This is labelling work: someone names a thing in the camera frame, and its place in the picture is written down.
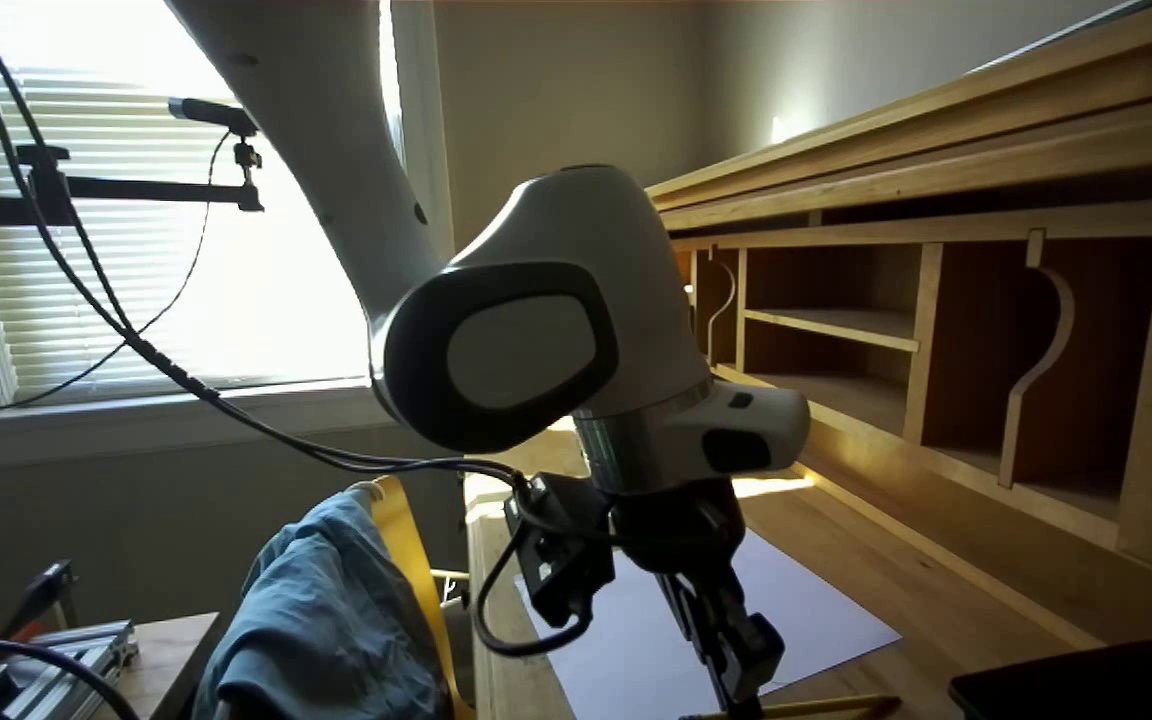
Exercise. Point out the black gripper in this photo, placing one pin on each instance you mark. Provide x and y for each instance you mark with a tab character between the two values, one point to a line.
685	539

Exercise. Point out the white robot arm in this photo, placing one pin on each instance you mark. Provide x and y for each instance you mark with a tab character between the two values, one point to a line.
563	306

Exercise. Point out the white paper sheet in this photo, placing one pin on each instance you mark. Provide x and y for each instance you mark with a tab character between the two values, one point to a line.
636	665

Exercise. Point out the yellow wooden chair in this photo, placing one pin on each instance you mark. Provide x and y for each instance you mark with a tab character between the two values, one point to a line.
405	550

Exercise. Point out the grey-blue jacket on chair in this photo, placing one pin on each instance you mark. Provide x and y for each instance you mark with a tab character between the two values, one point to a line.
323	629

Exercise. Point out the wooden hutch shelf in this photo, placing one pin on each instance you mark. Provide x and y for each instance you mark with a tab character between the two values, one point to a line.
960	285

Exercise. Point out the black device corner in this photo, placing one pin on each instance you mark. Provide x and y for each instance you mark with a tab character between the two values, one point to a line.
1072	685

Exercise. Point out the window blinds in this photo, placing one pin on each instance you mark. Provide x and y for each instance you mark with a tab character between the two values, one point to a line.
230	268

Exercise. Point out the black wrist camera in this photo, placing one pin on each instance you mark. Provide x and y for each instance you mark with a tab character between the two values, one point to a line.
567	550

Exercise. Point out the aluminium extrusion frame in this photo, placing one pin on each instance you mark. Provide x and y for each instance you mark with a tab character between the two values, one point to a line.
64	673

